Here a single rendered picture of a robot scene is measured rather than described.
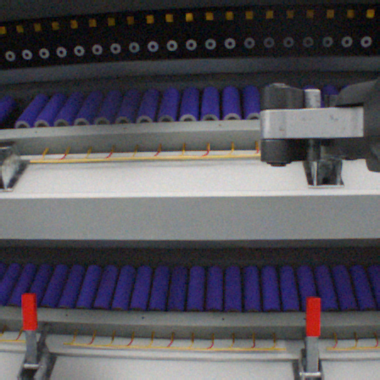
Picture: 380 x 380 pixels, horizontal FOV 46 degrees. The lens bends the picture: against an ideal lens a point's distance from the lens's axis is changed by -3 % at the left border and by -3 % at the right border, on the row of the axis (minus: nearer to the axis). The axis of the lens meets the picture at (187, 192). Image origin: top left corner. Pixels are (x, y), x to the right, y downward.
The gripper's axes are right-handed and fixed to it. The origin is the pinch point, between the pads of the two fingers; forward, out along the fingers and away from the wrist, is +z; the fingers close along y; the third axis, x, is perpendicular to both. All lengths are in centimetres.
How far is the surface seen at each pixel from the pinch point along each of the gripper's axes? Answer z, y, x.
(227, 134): 10.6, -7.6, 0.3
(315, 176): 6.6, -0.9, -3.0
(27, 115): 15.1, -27.3, 2.9
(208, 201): 6.7, -9.1, -4.8
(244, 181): 8.0, -6.3, -3.4
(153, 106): 16.4, -14.7, 3.4
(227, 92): 18.2, -7.5, 4.7
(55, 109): 16.7, -24.9, 3.5
